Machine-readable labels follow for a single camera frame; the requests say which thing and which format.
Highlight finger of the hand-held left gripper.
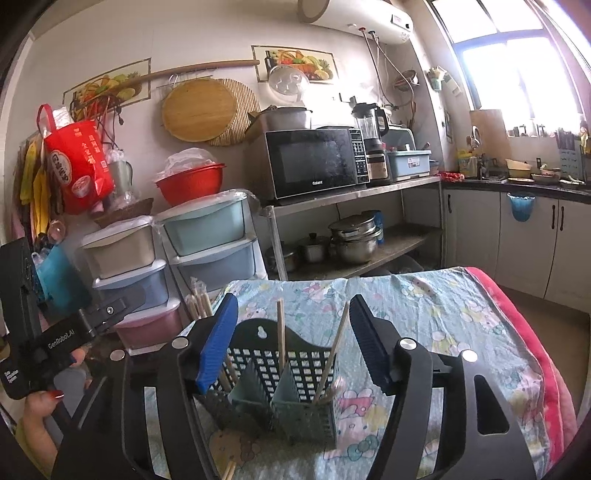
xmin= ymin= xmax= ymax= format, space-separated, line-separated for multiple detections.
xmin=78 ymin=297 xmax=132 ymax=337

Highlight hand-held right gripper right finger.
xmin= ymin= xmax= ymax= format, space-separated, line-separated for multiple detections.
xmin=348 ymin=294 xmax=539 ymax=480

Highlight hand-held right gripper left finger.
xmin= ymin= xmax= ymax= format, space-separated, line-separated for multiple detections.
xmin=52 ymin=292 xmax=240 ymax=480

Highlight green plastic chopstick holder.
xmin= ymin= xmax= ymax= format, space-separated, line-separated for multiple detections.
xmin=195 ymin=318 xmax=355 ymax=452

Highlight person's left hand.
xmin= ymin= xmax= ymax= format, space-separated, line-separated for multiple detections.
xmin=16 ymin=346 xmax=90 ymax=459

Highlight drawer tower with cream drawer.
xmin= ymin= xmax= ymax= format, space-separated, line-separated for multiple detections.
xmin=78 ymin=216 xmax=184 ymax=352

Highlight cartoon printed tablecloth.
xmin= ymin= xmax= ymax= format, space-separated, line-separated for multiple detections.
xmin=139 ymin=267 xmax=555 ymax=480

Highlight blue plastic bin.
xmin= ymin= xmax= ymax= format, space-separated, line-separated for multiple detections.
xmin=34 ymin=244 xmax=92 ymax=315

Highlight drawer tower with teal drawer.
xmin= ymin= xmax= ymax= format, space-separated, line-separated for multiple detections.
xmin=156 ymin=188 xmax=269 ymax=302

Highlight stack of steel pots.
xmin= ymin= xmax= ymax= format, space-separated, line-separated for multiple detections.
xmin=327 ymin=213 xmax=383 ymax=265

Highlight metal shelf rack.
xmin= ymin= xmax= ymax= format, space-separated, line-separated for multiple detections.
xmin=257 ymin=174 xmax=445 ymax=283

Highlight small lidded steel pot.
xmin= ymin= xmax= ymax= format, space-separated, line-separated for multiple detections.
xmin=297 ymin=233 xmax=332 ymax=264
xmin=265 ymin=244 xmax=301 ymax=274

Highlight blue can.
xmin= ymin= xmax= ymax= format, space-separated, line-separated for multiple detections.
xmin=368 ymin=209 xmax=385 ymax=246

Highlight yellow hanging gloves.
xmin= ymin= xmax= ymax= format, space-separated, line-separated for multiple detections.
xmin=19 ymin=137 xmax=52 ymax=234

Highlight red printed shopping bag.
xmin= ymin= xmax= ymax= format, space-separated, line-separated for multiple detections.
xmin=36 ymin=103 xmax=116 ymax=216

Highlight red plastic basin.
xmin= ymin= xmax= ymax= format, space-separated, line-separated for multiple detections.
xmin=154 ymin=162 xmax=227 ymax=208

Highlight red blanket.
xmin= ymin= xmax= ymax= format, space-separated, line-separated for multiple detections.
xmin=465 ymin=266 xmax=581 ymax=464

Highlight clear plastic bag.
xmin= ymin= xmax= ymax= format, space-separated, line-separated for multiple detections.
xmin=165 ymin=147 xmax=219 ymax=175

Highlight blue grey dish container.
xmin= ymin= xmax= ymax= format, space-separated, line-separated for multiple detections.
xmin=385 ymin=150 xmax=433 ymax=182

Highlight white kitchen cabinets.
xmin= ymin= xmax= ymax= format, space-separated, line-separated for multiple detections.
xmin=441 ymin=182 xmax=591 ymax=319

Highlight black microwave oven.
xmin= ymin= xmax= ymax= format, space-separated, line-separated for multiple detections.
xmin=264 ymin=127 xmax=369 ymax=201

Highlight blue hanging bin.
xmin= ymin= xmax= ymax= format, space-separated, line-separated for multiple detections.
xmin=506 ymin=192 xmax=537 ymax=223

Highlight blender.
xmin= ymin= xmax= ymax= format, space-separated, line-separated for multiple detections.
xmin=350 ymin=102 xmax=393 ymax=186

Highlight cardboard box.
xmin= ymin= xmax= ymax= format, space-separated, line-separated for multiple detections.
xmin=244 ymin=107 xmax=315 ymax=145

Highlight round wooden cutting board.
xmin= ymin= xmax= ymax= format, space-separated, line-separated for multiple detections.
xmin=161 ymin=80 xmax=239 ymax=143

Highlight round woven bamboo mat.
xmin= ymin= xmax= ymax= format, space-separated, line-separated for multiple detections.
xmin=205 ymin=78 xmax=262 ymax=148

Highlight grey pot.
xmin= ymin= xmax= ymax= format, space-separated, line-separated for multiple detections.
xmin=262 ymin=106 xmax=313 ymax=133

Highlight rectangular wooden cutting board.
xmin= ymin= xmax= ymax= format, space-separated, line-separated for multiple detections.
xmin=469 ymin=109 xmax=513 ymax=160

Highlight long wooden rolling pin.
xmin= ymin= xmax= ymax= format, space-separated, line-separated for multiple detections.
xmin=75 ymin=58 xmax=260 ymax=101

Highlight clear plastic dome cover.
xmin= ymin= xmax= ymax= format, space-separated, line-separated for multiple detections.
xmin=268 ymin=64 xmax=311 ymax=99

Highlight blue grey utensil holder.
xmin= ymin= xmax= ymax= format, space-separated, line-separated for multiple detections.
xmin=558 ymin=128 xmax=588 ymax=184

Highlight window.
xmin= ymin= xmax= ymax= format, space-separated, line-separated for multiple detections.
xmin=450 ymin=0 xmax=591 ymax=137

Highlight white water heater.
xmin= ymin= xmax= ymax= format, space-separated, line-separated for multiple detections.
xmin=297 ymin=0 xmax=415 ymax=45

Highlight fruit wall picture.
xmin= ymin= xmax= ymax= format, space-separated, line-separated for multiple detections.
xmin=251 ymin=44 xmax=338 ymax=85
xmin=63 ymin=57 xmax=153 ymax=117

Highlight green hanging wall holder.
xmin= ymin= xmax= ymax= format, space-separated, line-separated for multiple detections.
xmin=427 ymin=65 xmax=456 ymax=92

